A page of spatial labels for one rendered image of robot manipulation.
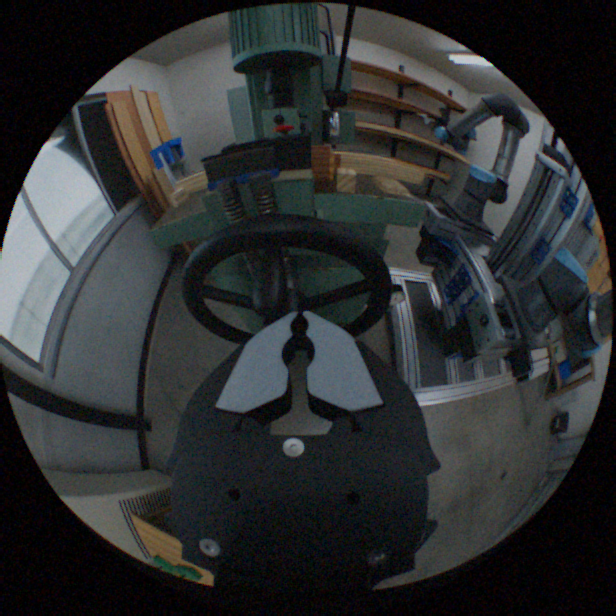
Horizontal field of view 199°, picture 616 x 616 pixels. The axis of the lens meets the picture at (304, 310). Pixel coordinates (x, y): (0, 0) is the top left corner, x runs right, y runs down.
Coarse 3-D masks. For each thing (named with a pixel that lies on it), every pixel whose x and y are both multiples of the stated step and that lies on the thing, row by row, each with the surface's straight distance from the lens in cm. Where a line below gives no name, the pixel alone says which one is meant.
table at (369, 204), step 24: (336, 192) 34; (360, 192) 35; (408, 192) 44; (168, 216) 48; (192, 216) 39; (336, 216) 35; (360, 216) 36; (384, 216) 38; (408, 216) 40; (168, 240) 46
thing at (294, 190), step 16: (288, 176) 23; (304, 176) 22; (208, 192) 25; (240, 192) 23; (288, 192) 22; (304, 192) 22; (208, 208) 25; (256, 208) 23; (288, 208) 23; (304, 208) 23; (224, 224) 26
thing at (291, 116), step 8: (264, 112) 42; (272, 112) 42; (280, 112) 42; (288, 112) 42; (296, 112) 42; (264, 120) 42; (272, 120) 42; (288, 120) 42; (296, 120) 42; (264, 128) 42; (272, 128) 42; (296, 128) 42; (272, 136) 42; (280, 136) 42
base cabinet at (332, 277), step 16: (304, 272) 44; (320, 272) 44; (336, 272) 45; (352, 272) 46; (224, 288) 52; (240, 288) 51; (304, 288) 49; (320, 288) 49; (336, 288) 50; (336, 304) 56; (352, 304) 58; (256, 320) 66; (336, 320) 66; (352, 320) 68; (304, 336) 78; (304, 352) 100
